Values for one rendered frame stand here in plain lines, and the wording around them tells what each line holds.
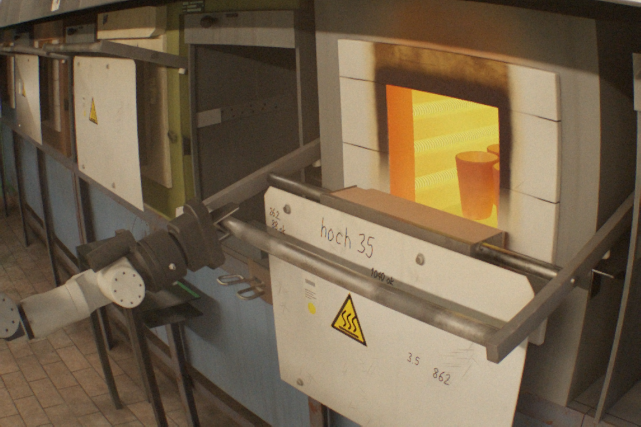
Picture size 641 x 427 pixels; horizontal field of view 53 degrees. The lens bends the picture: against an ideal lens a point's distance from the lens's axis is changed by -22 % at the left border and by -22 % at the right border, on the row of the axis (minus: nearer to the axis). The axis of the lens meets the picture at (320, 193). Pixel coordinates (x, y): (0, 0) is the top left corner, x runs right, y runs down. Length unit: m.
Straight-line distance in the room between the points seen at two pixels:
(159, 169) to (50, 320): 1.00
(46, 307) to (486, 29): 0.81
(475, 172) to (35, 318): 0.79
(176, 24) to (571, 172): 1.19
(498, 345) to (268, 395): 1.29
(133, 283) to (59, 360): 2.08
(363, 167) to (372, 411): 0.43
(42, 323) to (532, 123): 0.81
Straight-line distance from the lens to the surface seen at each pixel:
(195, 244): 1.26
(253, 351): 2.03
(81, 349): 3.31
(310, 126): 1.48
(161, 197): 2.14
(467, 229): 1.10
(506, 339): 0.85
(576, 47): 1.00
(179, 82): 1.93
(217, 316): 2.16
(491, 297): 1.01
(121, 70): 1.98
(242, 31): 1.59
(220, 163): 1.93
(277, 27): 1.48
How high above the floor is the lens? 1.50
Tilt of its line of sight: 17 degrees down
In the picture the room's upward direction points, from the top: 3 degrees counter-clockwise
